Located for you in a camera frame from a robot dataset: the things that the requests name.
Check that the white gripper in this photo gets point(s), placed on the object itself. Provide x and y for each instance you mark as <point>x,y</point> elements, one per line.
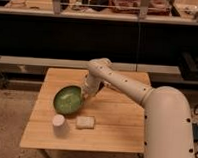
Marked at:
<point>85,95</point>

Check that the green ceramic bowl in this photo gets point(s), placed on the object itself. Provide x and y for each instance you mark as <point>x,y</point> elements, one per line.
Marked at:
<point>68,100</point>

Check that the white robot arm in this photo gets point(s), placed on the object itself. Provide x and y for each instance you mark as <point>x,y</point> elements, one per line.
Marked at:
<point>168,129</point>

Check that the black rectangular block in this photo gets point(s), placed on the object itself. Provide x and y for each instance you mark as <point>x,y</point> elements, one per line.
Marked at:
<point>101,86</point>

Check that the beige sponge block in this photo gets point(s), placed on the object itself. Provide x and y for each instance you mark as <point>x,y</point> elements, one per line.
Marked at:
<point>85,122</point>

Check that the white paper cup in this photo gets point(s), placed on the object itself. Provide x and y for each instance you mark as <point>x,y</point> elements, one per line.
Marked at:
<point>58,121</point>

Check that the wooden table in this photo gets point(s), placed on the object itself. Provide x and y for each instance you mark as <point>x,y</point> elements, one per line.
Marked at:
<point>118,131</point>

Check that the blue box on floor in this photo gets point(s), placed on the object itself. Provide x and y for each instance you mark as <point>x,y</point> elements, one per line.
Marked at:
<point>195,132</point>

